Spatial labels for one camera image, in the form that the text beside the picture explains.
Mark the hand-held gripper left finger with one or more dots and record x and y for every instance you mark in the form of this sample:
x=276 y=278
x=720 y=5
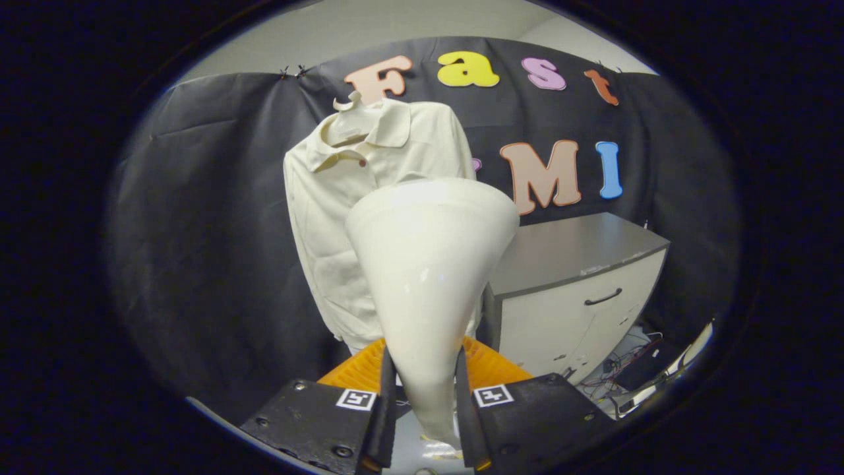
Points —
x=316 y=422

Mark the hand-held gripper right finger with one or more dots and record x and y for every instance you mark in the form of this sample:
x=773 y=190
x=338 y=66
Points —
x=541 y=415

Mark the white garment steamer head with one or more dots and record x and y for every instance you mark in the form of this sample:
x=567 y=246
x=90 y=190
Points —
x=428 y=264

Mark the cream button shirt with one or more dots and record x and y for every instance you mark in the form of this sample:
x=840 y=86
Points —
x=330 y=218

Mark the cream clothes hanger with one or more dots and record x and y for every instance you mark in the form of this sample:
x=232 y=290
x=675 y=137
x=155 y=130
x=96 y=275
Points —
x=356 y=125

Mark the grey and white cabinet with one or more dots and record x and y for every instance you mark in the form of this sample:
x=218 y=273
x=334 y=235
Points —
x=560 y=316

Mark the black rectangular device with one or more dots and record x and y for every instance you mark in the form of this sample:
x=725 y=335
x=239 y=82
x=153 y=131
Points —
x=649 y=366

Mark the black backdrop cloth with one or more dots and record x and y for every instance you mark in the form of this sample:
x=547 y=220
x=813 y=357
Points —
x=211 y=231

